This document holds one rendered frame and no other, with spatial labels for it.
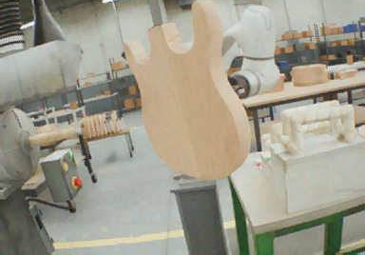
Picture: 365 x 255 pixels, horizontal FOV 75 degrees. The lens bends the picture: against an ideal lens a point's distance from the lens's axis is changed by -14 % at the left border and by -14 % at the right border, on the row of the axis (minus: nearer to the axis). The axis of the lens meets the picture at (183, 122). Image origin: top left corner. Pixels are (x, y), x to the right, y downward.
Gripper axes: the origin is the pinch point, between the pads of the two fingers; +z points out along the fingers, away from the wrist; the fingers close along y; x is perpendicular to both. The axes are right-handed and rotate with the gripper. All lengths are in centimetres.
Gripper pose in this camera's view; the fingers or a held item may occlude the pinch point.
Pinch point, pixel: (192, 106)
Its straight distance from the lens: 71.7
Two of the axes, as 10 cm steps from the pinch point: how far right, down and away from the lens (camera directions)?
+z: -7.2, 3.3, -6.1
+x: -2.5, -9.4, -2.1
